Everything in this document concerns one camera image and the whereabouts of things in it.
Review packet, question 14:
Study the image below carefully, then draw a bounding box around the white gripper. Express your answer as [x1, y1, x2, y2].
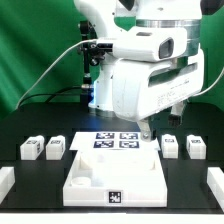
[112, 50, 204, 141]

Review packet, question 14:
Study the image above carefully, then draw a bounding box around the white square tabletop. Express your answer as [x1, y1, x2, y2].
[63, 149, 167, 207]

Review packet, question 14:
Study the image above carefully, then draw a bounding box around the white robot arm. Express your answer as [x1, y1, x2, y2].
[74, 0, 224, 141]

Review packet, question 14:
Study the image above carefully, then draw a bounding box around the white obstacle bar right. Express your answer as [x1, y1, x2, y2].
[207, 167, 224, 212]

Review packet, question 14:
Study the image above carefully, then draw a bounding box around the white obstacle bar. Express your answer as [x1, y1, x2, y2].
[207, 167, 224, 212]
[0, 167, 15, 204]

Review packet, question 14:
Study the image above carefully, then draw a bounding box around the white sheet with markers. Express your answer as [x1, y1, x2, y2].
[70, 131, 160, 151]

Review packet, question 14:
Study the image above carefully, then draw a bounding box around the white obstacle bar left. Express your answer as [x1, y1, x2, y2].
[0, 167, 15, 204]

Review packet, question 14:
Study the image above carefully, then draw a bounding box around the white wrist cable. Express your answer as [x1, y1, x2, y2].
[193, 66, 224, 98]

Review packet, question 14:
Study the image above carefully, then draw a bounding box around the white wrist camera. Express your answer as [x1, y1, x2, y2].
[96, 26, 187, 62]

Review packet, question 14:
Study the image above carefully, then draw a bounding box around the black camera on stand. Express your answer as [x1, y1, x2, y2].
[79, 21, 104, 105]

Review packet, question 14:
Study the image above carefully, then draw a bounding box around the black cable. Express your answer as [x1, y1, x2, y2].
[18, 85, 84, 108]

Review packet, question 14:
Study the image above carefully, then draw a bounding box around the white camera cable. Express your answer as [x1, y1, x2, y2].
[14, 38, 98, 111]

